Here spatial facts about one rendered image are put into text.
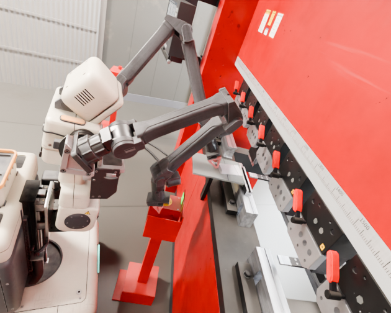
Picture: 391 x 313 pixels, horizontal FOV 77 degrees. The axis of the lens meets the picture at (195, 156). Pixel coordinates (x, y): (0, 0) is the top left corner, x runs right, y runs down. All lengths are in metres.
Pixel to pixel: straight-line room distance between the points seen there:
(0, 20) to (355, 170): 3.82
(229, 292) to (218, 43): 1.52
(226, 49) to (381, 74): 1.32
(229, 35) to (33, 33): 2.67
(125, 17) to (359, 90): 3.35
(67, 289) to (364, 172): 1.40
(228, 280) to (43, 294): 0.95
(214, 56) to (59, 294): 1.70
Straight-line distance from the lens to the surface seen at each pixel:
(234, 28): 1.89
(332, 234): 0.70
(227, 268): 1.04
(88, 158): 0.80
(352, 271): 0.66
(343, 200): 0.68
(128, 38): 3.85
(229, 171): 1.27
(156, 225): 1.21
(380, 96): 0.70
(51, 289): 1.58
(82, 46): 3.84
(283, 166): 0.91
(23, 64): 4.04
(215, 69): 1.92
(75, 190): 1.11
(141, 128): 0.78
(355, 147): 0.69
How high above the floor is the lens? 1.68
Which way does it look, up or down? 32 degrees down
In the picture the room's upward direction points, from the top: 20 degrees clockwise
